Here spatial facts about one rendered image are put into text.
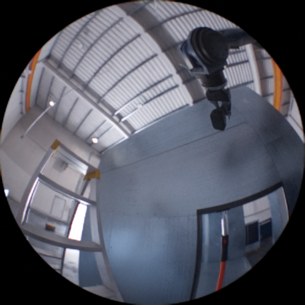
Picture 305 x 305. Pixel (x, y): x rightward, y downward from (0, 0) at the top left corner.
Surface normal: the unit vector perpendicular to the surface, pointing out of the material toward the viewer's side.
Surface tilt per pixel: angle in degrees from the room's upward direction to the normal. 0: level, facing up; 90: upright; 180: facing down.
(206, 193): 90
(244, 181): 90
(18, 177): 90
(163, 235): 90
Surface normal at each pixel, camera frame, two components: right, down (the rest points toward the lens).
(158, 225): -0.57, -0.54
